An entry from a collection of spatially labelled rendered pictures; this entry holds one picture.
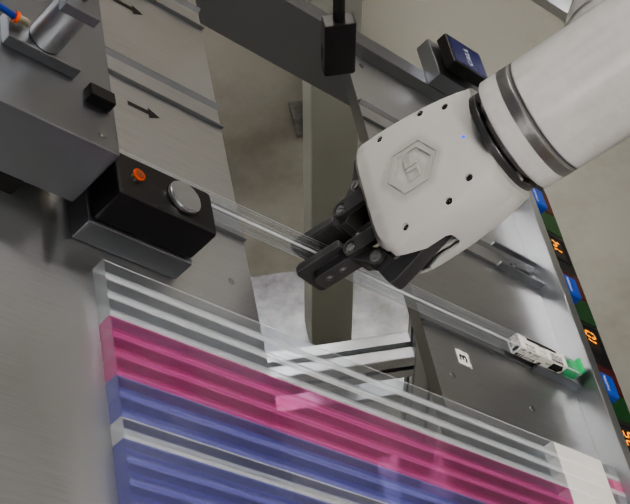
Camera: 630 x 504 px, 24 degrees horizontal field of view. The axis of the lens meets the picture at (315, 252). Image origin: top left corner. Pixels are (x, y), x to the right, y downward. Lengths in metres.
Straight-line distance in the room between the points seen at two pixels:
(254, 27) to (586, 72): 0.42
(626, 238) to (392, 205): 1.36
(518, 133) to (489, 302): 0.30
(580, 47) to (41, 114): 0.34
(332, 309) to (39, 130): 1.26
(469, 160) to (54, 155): 0.28
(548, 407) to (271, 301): 1.04
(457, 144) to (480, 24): 1.67
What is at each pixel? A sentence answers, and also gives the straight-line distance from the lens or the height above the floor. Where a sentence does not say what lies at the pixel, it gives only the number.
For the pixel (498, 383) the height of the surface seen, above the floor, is 0.80.
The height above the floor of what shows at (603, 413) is 0.73.
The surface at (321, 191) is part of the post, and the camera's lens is 1.86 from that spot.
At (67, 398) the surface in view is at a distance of 0.80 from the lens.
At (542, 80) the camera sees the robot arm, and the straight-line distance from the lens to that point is 0.95.
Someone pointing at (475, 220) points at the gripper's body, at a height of 1.01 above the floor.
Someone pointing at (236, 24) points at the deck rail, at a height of 0.89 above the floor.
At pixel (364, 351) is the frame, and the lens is 1.75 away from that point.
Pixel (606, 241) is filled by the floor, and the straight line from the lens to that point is 2.31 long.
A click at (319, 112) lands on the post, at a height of 0.50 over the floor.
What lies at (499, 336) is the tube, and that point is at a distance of 1.16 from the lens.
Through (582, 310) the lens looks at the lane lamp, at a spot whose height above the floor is 0.66.
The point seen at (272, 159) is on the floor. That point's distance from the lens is 2.39.
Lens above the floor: 1.74
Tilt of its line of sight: 50 degrees down
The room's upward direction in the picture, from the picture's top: straight up
